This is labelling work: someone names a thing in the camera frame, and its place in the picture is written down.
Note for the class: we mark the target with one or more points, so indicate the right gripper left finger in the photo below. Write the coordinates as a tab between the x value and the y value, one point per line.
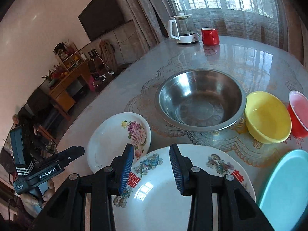
121	170

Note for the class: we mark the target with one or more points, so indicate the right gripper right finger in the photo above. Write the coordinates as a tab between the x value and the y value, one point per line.
181	167

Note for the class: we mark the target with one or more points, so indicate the white rose pattern plate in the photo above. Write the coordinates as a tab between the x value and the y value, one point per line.
110	138

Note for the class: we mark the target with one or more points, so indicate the large white dragon plate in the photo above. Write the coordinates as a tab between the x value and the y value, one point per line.
152	201

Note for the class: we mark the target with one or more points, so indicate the stainless steel bowl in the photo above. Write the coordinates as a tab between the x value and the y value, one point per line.
200	100

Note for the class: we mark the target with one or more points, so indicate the yellow plastic bowl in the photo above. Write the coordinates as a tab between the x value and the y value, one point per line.
267	119

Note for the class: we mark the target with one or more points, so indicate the red plastic bowl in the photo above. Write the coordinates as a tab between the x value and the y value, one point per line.
298	111

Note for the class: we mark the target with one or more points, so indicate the left hand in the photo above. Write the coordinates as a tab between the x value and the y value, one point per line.
33	204

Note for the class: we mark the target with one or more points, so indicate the wooden cabinet with shelf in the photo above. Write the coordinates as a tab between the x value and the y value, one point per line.
71	67

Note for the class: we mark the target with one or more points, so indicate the turquoise plastic plate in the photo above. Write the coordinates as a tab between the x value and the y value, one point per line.
284	199

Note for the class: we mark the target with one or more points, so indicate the red ceramic mug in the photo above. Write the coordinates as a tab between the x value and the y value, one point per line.
210	36

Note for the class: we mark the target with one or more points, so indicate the white glass electric kettle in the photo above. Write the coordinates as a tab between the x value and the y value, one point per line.
182	29

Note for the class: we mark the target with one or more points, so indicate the beige patterned curtain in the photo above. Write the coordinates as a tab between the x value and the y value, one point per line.
151	18

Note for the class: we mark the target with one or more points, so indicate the white sheer window curtain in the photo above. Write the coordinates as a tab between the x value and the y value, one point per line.
259	20

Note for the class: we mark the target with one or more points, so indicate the black wall television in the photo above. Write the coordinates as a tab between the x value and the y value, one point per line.
100	17

